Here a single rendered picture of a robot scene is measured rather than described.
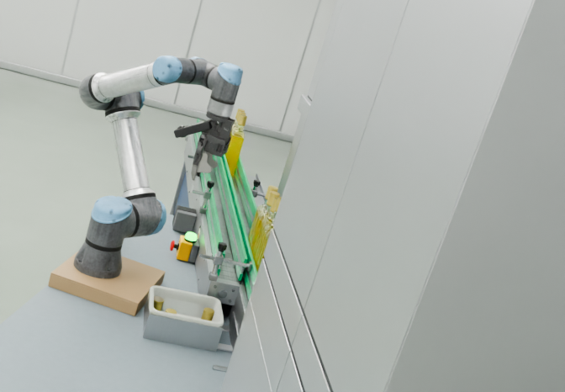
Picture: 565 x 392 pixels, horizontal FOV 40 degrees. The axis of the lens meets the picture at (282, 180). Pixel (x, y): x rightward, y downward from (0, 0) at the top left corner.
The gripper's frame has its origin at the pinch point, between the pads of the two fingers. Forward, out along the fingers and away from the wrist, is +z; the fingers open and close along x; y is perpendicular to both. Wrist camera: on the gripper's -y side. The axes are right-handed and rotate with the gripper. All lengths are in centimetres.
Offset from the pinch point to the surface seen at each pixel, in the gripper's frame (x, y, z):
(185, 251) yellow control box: 34, -3, 40
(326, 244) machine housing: -117, 46, -32
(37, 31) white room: 521, -300, 74
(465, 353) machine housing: -148, 64, -36
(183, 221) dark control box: 60, -11, 39
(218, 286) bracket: -1.7, 17.3, 32.0
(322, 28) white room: 611, -36, -9
